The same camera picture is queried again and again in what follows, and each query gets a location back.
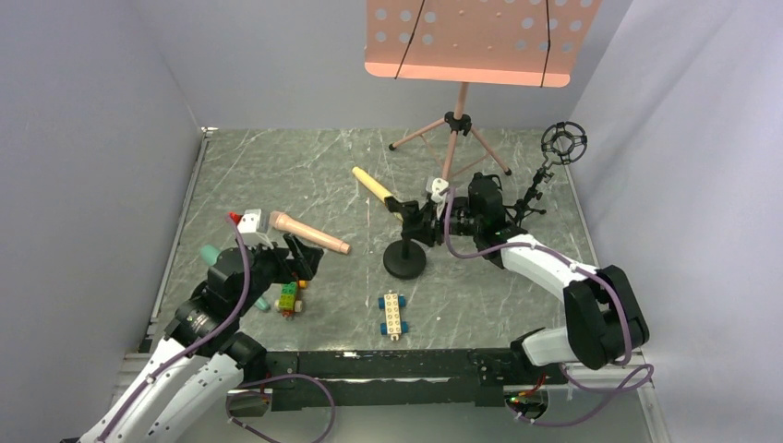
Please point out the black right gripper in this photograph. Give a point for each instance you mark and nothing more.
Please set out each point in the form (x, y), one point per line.
(425, 219)

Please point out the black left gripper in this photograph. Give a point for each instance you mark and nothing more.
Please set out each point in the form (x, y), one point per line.
(294, 257)

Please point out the black round-base mic stand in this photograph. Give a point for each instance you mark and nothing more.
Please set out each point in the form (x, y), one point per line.
(405, 259)

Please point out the pink toy microphone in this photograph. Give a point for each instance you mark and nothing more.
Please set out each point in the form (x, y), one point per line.
(285, 223)

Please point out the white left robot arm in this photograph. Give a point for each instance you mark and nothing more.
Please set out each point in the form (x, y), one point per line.
(203, 353)

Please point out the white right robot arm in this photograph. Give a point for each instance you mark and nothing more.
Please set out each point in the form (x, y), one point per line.
(603, 321)

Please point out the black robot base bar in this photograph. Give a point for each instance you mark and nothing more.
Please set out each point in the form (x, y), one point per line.
(480, 376)

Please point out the pink music stand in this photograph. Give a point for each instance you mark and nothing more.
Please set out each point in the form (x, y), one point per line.
(529, 43)

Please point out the colourful toy brick car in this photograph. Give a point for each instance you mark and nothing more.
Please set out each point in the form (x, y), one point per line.
(289, 303)

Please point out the yellow toy microphone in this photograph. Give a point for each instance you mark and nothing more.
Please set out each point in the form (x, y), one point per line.
(371, 184)

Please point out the white blue toy brick car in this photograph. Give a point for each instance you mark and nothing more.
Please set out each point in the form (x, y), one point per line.
(393, 326)

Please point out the mint green toy microphone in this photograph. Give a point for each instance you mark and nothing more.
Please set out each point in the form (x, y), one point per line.
(209, 254)

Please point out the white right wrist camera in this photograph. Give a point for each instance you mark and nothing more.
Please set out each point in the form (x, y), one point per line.
(437, 189)

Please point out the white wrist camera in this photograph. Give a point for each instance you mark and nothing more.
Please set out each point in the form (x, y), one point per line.
(253, 226)
(437, 189)

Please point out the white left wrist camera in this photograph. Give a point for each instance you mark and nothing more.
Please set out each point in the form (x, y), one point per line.
(253, 226)

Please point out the black shock mount stand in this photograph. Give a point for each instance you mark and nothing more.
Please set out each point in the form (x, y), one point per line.
(561, 144)

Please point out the aluminium frame rail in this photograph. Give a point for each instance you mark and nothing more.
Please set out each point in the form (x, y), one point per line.
(144, 172)

